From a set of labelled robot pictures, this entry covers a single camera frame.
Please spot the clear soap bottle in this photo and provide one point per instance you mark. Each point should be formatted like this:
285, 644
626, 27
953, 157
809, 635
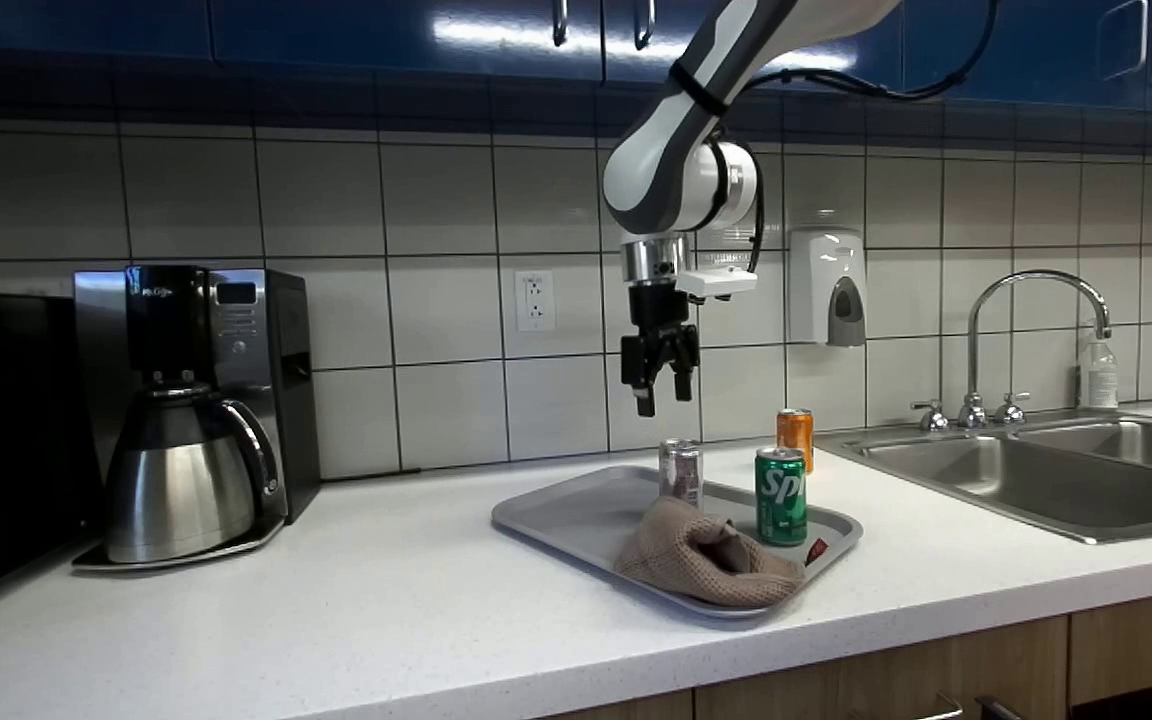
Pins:
1097, 376

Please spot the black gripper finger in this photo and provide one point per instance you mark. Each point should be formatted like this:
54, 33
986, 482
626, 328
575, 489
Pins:
645, 396
685, 376

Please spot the white soap dispenser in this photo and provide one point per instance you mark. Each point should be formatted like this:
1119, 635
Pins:
826, 289

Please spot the steel coffee carafe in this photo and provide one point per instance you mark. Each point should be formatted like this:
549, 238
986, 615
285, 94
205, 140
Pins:
189, 472

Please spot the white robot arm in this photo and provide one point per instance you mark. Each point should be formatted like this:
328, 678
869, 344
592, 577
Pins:
675, 177

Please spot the grey soda can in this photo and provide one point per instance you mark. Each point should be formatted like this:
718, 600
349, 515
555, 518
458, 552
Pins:
681, 471

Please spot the beige cloth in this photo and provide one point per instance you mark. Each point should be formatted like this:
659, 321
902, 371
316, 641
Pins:
691, 552

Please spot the small red object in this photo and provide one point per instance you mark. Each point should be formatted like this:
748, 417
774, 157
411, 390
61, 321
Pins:
813, 551

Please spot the blue upper cabinets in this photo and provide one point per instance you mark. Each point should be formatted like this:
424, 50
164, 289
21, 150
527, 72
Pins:
1038, 54

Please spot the green soda can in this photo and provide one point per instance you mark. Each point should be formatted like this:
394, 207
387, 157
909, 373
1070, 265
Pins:
781, 498

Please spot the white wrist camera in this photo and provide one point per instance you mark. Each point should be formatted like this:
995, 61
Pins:
714, 283

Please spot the grey plastic tray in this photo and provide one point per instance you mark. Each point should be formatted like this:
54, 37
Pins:
589, 518

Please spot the stainless steel sink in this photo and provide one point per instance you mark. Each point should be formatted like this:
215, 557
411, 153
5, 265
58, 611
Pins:
1075, 476

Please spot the wooden lower cabinets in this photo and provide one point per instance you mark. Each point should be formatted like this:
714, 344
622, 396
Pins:
1080, 667

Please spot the orange soda can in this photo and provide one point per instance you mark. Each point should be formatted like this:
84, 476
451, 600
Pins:
799, 429

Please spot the white wall outlet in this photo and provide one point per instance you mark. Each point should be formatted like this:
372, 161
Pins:
534, 302

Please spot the black microwave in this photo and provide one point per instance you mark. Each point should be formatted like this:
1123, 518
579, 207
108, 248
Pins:
50, 476

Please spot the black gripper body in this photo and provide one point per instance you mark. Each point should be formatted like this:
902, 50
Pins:
660, 333

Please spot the black coffee maker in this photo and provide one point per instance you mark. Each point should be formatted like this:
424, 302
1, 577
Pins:
231, 328

